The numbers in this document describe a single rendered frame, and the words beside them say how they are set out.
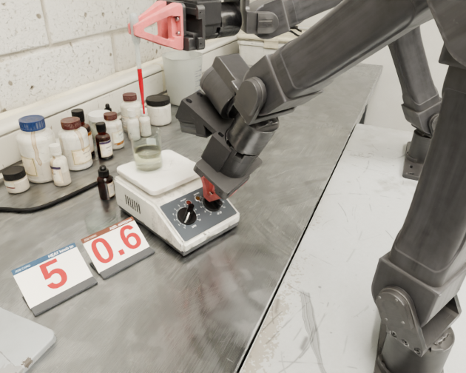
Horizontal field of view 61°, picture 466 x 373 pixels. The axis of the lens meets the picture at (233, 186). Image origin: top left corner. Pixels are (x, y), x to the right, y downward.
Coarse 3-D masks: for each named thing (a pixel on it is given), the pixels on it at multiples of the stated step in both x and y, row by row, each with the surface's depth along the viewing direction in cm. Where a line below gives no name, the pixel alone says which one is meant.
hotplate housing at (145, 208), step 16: (128, 192) 69; (144, 192) 67; (176, 192) 67; (128, 208) 71; (144, 208) 66; (160, 208) 64; (144, 224) 69; (160, 224) 64; (224, 224) 67; (176, 240) 62; (192, 240) 63; (208, 240) 66
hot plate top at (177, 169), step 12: (168, 156) 75; (180, 156) 75; (120, 168) 70; (132, 168) 70; (168, 168) 70; (180, 168) 71; (192, 168) 71; (132, 180) 67; (144, 180) 67; (156, 180) 67; (168, 180) 67; (180, 180) 67; (156, 192) 64
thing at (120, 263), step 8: (136, 224) 65; (144, 240) 65; (144, 248) 64; (128, 256) 62; (136, 256) 62; (144, 256) 63; (96, 264) 59; (112, 264) 61; (120, 264) 61; (128, 264) 61; (104, 272) 59; (112, 272) 59
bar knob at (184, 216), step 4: (192, 204) 64; (184, 208) 65; (188, 208) 63; (192, 208) 64; (180, 212) 64; (184, 212) 64; (188, 212) 63; (192, 212) 65; (180, 216) 64; (184, 216) 63; (188, 216) 62; (192, 216) 64; (196, 216) 65; (180, 220) 63; (184, 220) 63; (188, 220) 63; (192, 220) 64; (188, 224) 64
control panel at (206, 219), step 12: (192, 192) 68; (168, 204) 64; (180, 204) 65; (228, 204) 69; (168, 216) 63; (204, 216) 66; (216, 216) 67; (228, 216) 68; (180, 228) 63; (192, 228) 64; (204, 228) 64
